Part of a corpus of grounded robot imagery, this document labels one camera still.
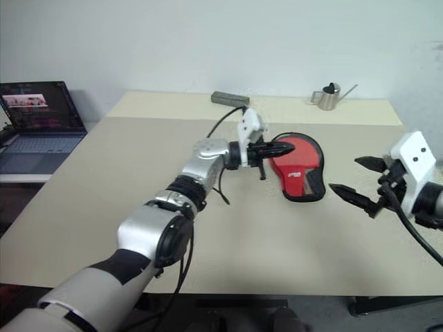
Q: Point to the black table bracket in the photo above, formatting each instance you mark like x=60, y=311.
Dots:
x=387, y=306

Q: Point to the small steel watering can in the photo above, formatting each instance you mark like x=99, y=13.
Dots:
x=328, y=100

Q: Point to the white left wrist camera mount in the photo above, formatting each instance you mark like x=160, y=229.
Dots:
x=251, y=121

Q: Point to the open laptop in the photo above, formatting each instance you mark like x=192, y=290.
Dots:
x=41, y=138

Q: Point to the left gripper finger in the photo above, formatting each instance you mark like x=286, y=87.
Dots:
x=280, y=147
x=278, y=154

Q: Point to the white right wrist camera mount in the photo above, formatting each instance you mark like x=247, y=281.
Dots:
x=415, y=152

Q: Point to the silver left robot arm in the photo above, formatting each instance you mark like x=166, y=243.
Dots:
x=145, y=228

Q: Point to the white side table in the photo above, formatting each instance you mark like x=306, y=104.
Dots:
x=20, y=178

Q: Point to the grey rectangular block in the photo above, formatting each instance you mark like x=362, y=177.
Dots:
x=230, y=99

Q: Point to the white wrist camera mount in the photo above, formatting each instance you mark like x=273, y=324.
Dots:
x=251, y=121
x=415, y=152

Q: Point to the red table tennis paddle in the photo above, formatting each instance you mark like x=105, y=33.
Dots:
x=304, y=152

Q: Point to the black red paddle case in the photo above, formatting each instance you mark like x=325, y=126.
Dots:
x=294, y=183

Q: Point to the black table crossbar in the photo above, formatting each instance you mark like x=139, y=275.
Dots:
x=242, y=303

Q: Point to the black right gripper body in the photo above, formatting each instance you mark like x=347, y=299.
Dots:
x=392, y=173

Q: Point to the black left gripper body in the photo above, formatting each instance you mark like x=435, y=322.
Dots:
x=257, y=154

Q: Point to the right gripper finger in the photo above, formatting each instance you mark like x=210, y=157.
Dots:
x=372, y=163
x=356, y=198

